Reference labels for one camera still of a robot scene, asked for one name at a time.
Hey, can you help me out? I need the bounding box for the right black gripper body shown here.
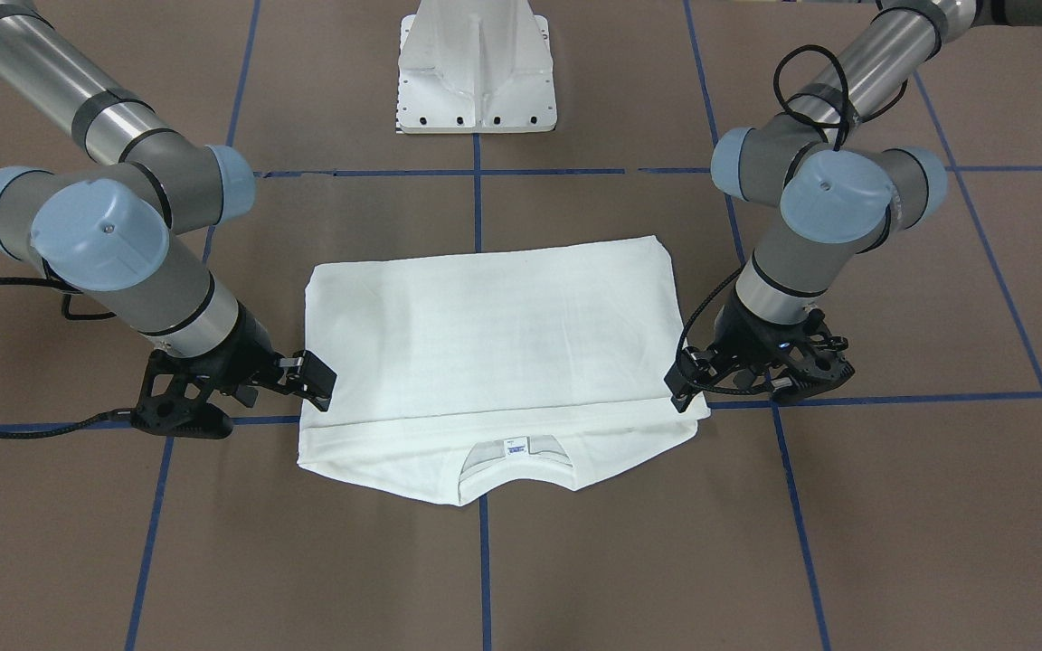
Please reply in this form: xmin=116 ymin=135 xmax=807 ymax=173
xmin=129 ymin=307 xmax=289 ymax=439

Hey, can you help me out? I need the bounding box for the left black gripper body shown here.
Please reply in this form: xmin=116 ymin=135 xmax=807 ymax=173
xmin=679 ymin=299 xmax=855 ymax=403

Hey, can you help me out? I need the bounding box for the white long-sleeve printed shirt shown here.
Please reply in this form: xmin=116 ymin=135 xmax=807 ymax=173
xmin=297 ymin=236 xmax=710 ymax=506

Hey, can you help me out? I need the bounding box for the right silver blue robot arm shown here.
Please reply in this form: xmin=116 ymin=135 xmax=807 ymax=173
xmin=0 ymin=1 xmax=336 ymax=439

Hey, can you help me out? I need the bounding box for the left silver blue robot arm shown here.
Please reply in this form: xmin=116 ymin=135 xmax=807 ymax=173
xmin=663 ymin=1 xmax=1042 ymax=411

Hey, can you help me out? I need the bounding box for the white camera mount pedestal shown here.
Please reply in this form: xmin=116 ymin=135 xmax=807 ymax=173
xmin=394 ymin=1 xmax=559 ymax=135

